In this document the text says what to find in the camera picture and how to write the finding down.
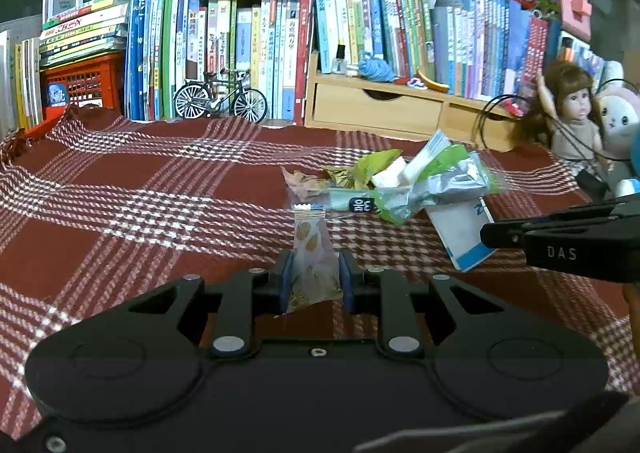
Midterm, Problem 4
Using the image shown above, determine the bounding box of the stack of horizontal books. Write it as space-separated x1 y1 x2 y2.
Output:
39 0 132 69

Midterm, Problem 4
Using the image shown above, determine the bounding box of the middle row of books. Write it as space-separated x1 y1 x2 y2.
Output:
314 0 433 80

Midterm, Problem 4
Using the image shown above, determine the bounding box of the blue yarn ball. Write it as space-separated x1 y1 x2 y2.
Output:
358 52 396 83

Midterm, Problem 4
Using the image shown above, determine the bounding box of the green silver crumpled wrapper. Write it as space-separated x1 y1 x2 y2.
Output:
324 128 494 228

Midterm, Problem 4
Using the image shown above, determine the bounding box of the black cable loop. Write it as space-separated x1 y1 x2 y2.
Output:
472 77 640 199

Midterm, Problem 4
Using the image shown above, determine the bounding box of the brown haired doll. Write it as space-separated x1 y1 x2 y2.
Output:
510 61 610 175

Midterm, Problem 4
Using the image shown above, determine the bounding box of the white blue carton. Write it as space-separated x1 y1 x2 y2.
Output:
426 198 495 272

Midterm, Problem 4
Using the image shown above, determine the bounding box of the right row of books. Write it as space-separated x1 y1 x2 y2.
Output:
422 0 560 100

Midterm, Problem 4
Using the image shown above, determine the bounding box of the row of books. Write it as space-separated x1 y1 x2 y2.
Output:
422 0 560 100
314 0 433 80
124 0 313 125

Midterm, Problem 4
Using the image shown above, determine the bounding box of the wooden drawer organizer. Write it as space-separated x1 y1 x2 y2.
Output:
304 52 513 152

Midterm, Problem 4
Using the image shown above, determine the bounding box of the brown crumpled wrapper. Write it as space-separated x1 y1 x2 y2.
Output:
281 167 331 202

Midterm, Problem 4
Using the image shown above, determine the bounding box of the red plastic crate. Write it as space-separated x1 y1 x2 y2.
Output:
40 51 125 121

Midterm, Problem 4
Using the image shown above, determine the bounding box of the blue Doraemon plush toy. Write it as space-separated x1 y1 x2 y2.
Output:
615 134 640 198

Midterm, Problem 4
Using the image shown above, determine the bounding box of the nail polish bottle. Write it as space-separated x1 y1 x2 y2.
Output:
331 44 347 75

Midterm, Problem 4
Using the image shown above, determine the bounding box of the miniature bicycle model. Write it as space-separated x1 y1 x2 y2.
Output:
174 69 268 124

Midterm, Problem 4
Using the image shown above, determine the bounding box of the left row of books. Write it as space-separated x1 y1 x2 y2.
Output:
124 0 313 125

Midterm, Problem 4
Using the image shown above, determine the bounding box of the white pink bunny plush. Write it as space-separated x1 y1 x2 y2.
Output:
596 61 639 160

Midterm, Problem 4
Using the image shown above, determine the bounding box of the clear cookie wrapper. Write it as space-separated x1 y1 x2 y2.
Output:
288 204 343 312

